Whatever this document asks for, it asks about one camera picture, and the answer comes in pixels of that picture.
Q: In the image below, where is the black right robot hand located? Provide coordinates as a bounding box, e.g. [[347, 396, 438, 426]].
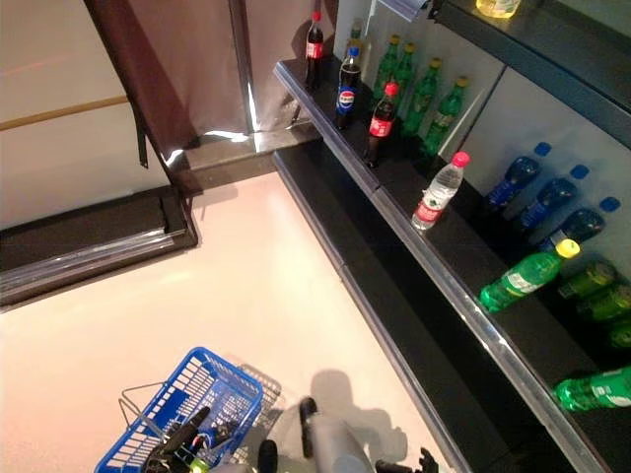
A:
[[374, 445, 441, 473]]

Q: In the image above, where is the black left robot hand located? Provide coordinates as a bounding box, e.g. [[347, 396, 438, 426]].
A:
[[142, 404, 243, 473]]

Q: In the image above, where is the blue plastic shopping basket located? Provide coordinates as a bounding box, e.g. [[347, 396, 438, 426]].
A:
[[93, 346, 265, 473]]

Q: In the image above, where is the Coca-Cola bottle red cap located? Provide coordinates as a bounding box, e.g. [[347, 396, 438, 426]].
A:
[[363, 81, 400, 169], [304, 10, 326, 92]]

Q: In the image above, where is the silver right robot leg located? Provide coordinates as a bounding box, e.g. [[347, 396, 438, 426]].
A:
[[298, 396, 376, 473]]

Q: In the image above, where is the black side shelf unit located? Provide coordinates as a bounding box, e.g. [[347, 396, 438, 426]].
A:
[[0, 184, 199, 309]]

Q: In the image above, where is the water bottle red cap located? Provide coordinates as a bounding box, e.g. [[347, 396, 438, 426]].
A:
[[411, 151, 471, 232]]

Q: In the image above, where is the stainless steel clad column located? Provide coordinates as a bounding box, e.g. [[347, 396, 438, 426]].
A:
[[83, 0, 341, 196]]

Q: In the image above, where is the small yellow tea bottle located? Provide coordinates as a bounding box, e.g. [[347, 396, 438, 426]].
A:
[[346, 17, 370, 63]]

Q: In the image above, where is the large yellow tea bottle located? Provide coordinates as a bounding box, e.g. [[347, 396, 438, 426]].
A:
[[475, 0, 523, 20]]

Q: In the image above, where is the black shelf board clear rail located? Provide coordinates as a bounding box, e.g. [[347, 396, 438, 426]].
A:
[[372, 157, 631, 473], [273, 53, 430, 198]]

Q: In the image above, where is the black shelf board silver rail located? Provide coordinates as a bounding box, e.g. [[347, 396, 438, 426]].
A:
[[367, 0, 430, 24]]

